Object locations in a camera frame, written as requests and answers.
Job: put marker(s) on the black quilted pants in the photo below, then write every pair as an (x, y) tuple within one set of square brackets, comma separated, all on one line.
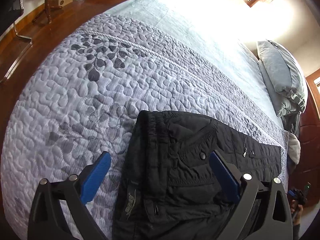
[(167, 188)]

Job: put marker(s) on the grey pillow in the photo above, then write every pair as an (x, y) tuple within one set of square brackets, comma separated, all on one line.
[(283, 77)]

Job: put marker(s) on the grey quilted bedspread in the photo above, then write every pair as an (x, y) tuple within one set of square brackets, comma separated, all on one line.
[(86, 95)]

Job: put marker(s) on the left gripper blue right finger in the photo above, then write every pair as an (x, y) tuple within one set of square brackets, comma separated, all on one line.
[(261, 208)]

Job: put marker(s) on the dark wooden headboard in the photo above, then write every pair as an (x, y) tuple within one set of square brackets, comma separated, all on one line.
[(307, 171)]

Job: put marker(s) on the grey crumpled duvet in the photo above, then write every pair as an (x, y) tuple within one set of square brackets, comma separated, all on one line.
[(291, 123)]

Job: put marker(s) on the light blue bed sheet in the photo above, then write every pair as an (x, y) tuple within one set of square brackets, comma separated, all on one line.
[(205, 27)]

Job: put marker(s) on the white fleece blanket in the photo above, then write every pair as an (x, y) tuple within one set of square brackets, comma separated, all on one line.
[(294, 148)]

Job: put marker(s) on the person's right hand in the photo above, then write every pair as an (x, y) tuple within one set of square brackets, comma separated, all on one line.
[(298, 210)]

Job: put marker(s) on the black metal chair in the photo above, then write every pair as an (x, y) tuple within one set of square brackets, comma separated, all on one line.
[(11, 10)]

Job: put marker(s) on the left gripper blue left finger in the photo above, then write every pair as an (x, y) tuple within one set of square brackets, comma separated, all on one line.
[(47, 220)]

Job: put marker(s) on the wooden coat rack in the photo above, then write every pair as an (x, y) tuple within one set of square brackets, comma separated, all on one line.
[(47, 10)]

